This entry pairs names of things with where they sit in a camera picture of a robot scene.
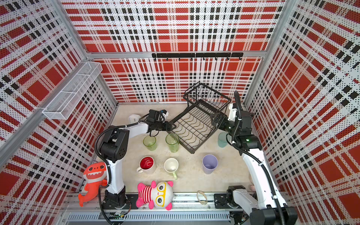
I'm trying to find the tall green glass cup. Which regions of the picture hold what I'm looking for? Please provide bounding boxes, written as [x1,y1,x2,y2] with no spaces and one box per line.
[166,133,180,153]

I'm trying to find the black wire dish rack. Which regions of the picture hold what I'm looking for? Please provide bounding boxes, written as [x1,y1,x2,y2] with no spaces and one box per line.
[168,82,231,154]

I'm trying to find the lilac plastic cup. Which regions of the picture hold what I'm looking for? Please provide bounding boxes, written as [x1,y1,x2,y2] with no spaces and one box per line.
[202,154,218,174]

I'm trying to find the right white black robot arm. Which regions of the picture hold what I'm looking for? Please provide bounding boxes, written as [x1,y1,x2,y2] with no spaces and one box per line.
[212,103,298,225]

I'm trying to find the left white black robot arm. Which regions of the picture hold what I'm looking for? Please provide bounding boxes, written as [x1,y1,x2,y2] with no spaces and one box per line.
[95,110,176,208]

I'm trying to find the teal plastic cup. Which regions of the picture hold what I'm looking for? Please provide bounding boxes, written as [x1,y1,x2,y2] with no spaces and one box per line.
[217,132,228,148]

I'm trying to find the short green glass cup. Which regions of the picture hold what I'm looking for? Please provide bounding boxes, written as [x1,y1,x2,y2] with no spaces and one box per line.
[143,136,157,151]

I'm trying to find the white square device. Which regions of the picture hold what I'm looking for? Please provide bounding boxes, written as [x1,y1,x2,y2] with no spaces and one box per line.
[128,114,141,124]

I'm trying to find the red and white mug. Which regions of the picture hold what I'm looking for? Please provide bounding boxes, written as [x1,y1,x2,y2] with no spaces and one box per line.
[136,156,157,174]

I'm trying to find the pink striped plush doll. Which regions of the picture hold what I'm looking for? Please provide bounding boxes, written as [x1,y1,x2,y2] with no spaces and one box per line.
[136,181,174,211]

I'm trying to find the red shark plush toy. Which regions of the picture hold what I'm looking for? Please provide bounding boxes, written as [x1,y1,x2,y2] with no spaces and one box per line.
[78,162,107,207]

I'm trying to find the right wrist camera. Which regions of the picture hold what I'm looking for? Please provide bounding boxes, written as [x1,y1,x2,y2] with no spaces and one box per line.
[228,103,237,121]

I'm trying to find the cream mug green handle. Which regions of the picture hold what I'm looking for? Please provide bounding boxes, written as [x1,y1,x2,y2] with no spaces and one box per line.
[164,158,179,180]

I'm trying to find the black wall hook rail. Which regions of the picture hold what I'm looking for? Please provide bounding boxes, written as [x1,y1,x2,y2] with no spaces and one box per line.
[152,52,244,60]

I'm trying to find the beige rubber band ring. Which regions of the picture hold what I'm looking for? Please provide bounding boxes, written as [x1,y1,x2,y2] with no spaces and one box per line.
[196,190,208,205]

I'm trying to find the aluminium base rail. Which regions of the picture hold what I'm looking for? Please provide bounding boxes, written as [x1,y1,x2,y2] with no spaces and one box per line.
[56,192,248,225]

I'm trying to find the white wire wall basket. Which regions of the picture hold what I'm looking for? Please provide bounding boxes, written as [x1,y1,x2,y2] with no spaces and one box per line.
[43,61,102,120]

